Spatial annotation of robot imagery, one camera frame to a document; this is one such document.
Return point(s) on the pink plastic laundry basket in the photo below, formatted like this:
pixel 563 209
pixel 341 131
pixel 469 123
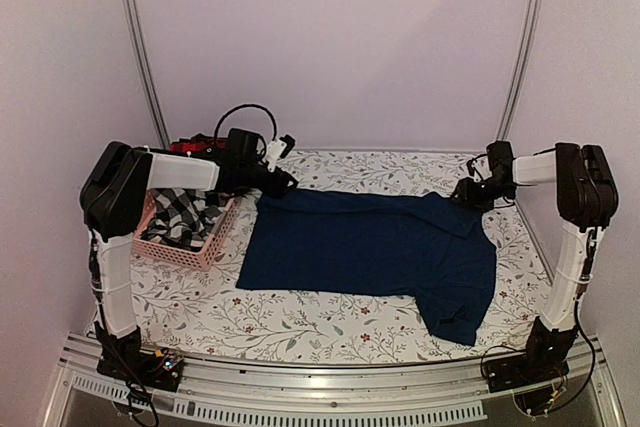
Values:
pixel 181 255

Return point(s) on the aluminium frame post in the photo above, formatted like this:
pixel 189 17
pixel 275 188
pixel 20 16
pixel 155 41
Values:
pixel 141 57
pixel 526 42

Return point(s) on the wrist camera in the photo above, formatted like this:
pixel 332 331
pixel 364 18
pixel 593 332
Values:
pixel 473 167
pixel 277 149

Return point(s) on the left aluminium frame post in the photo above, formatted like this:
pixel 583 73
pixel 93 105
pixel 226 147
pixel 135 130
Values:
pixel 141 57

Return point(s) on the floral patterned table mat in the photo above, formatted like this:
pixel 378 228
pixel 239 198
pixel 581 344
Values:
pixel 205 311

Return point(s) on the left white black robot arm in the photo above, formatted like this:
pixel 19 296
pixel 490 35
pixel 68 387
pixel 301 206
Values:
pixel 112 200

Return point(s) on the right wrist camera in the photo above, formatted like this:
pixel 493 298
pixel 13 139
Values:
pixel 473 167

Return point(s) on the black white checkered cloth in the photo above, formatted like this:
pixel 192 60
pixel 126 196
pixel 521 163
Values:
pixel 183 216

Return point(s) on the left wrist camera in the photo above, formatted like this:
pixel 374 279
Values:
pixel 277 149

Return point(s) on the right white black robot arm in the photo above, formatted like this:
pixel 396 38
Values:
pixel 586 199

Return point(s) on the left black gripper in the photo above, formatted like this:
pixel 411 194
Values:
pixel 278 188

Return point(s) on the navy blue t-shirt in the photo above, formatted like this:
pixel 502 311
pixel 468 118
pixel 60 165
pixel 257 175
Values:
pixel 425 247

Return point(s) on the red black plaid shirt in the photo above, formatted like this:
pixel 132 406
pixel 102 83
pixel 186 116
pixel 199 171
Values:
pixel 197 143

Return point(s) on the right aluminium frame post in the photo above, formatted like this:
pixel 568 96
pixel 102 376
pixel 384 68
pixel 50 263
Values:
pixel 526 42

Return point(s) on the front aluminium rail base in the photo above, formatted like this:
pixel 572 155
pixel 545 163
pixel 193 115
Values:
pixel 234 392

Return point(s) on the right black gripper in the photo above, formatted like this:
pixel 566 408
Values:
pixel 467 196

